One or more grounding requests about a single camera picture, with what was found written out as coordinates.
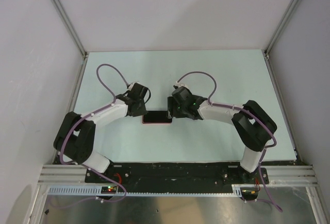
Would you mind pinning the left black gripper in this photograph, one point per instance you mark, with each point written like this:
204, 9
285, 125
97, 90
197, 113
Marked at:
142, 112

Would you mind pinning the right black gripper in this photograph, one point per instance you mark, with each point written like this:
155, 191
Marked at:
172, 102

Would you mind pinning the pink phone case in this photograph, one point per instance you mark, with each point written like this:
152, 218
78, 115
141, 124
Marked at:
155, 119

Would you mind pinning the black phone purple edge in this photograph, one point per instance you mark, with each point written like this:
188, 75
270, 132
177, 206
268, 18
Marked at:
158, 112

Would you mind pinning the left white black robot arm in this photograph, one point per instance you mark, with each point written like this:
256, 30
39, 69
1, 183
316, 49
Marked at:
76, 135

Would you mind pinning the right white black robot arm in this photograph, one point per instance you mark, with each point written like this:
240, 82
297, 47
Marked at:
254, 126

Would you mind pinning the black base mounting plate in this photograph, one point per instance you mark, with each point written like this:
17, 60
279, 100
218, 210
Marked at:
179, 178

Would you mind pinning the left small circuit board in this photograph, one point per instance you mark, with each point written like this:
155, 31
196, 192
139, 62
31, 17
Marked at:
109, 189

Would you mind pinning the small circuit board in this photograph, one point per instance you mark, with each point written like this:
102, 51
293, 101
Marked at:
249, 194
109, 189

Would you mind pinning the right small circuit board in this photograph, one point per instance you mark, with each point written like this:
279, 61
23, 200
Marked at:
249, 194

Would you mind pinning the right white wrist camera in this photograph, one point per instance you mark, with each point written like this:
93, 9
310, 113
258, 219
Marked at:
179, 85

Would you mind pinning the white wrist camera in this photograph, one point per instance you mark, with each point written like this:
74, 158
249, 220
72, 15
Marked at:
130, 85
179, 85

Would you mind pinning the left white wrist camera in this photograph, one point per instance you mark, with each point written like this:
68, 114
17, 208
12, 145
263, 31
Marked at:
130, 85

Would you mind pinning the white slotted cable duct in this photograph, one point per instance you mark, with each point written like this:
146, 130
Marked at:
72, 190

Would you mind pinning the left aluminium frame post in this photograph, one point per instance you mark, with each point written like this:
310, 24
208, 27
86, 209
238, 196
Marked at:
69, 26

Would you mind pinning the aluminium frame post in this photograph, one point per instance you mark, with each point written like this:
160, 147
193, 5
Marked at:
285, 19
69, 26

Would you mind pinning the right aluminium frame post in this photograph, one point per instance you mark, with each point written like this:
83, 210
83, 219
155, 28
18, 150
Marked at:
285, 19

